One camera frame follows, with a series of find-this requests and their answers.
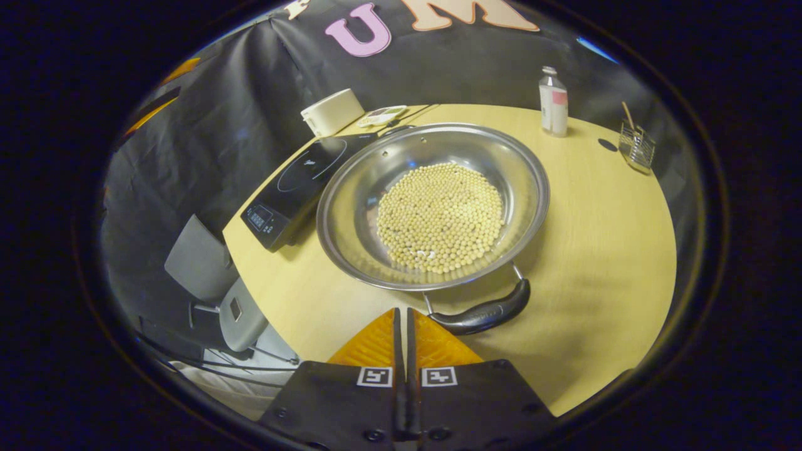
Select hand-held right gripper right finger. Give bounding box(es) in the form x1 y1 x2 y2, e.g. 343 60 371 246
406 307 558 451

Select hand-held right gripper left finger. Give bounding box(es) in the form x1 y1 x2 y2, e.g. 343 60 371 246
260 307 405 451

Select black induction cooktop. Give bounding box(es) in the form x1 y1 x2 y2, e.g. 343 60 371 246
240 132 380 253

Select steel pot with black handles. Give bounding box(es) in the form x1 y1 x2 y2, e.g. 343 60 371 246
316 122 552 336

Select grey chair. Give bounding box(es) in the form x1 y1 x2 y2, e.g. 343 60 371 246
138 214 271 361

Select white toaster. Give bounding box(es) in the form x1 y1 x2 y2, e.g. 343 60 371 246
301 88 365 138

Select pile of soybeans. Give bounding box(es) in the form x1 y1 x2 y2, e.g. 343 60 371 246
376 163 506 275

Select white divided dish of beans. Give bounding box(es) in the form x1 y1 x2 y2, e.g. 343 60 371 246
357 105 409 128

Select glass holder with wooden stick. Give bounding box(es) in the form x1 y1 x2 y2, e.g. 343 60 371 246
618 102 657 175

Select clear plastic bottle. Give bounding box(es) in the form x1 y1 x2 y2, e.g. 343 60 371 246
539 66 569 138

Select black power cable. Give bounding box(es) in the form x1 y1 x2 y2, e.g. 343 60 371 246
381 103 440 137

